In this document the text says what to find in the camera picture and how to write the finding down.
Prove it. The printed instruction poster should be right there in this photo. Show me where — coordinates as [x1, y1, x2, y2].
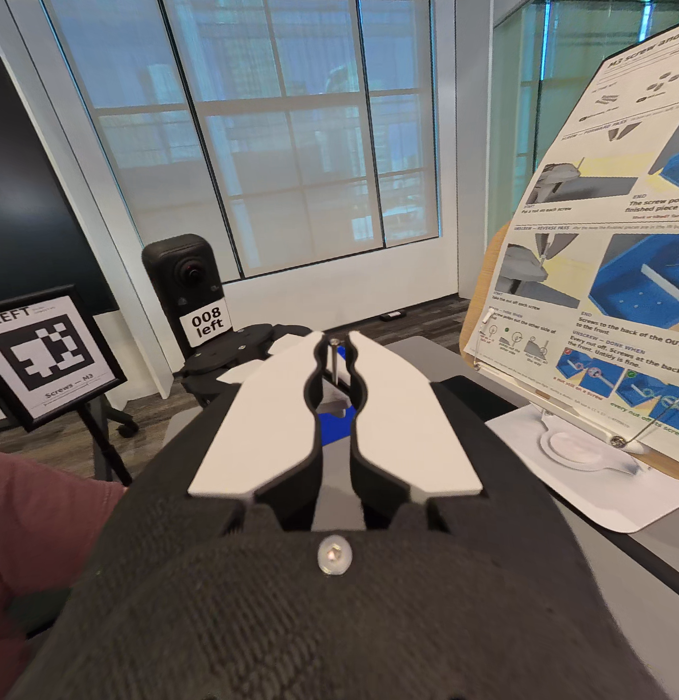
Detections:
[464, 22, 679, 445]

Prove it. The white poster clip holder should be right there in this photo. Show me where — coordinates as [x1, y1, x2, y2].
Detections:
[539, 407, 655, 475]

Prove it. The dark wall screen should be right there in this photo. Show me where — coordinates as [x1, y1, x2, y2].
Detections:
[0, 52, 120, 330]

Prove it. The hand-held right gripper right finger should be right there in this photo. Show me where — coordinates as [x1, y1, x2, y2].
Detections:
[346, 330, 485, 505]

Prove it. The white base sheet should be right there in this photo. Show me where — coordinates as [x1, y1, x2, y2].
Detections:
[484, 405, 679, 534]

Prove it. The blue plastic parts bin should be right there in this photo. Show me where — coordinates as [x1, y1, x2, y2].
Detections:
[318, 411, 356, 450]

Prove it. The black desk mat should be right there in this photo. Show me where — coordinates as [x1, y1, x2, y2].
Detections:
[432, 374, 679, 595]

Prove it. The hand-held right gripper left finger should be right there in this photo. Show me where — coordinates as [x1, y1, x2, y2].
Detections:
[186, 330, 326, 505]

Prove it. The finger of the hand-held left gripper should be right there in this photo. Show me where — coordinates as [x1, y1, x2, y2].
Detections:
[215, 360, 269, 385]
[270, 334, 352, 417]

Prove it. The large gridded window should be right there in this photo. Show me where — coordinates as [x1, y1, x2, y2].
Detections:
[41, 0, 458, 281]

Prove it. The framed marker sign on stand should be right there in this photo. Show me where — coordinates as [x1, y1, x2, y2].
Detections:
[0, 283, 136, 489]

